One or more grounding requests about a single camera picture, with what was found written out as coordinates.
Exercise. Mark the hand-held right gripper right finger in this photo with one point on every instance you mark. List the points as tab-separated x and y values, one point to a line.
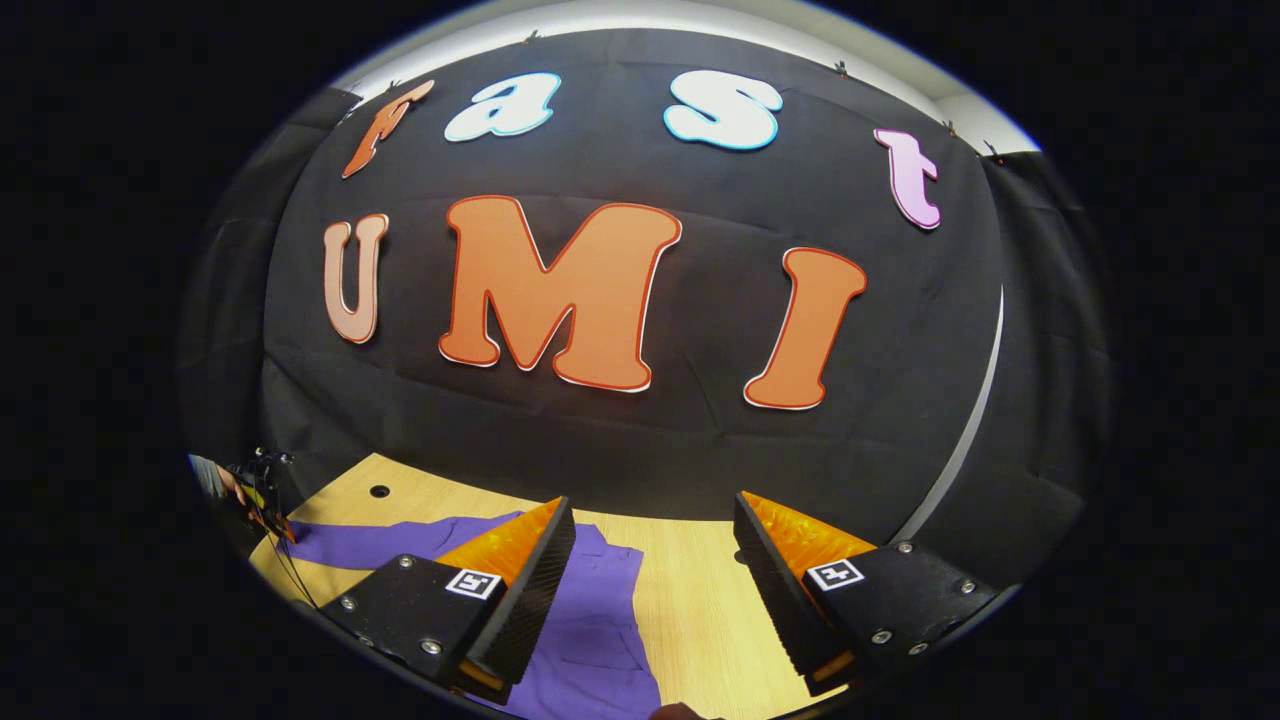
775	600

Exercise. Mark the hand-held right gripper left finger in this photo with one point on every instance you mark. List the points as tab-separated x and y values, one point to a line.
525	610

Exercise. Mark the purple button shirt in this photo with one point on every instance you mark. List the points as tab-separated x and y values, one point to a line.
600	640

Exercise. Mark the grey white upright beam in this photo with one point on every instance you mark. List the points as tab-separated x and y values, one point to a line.
960	440

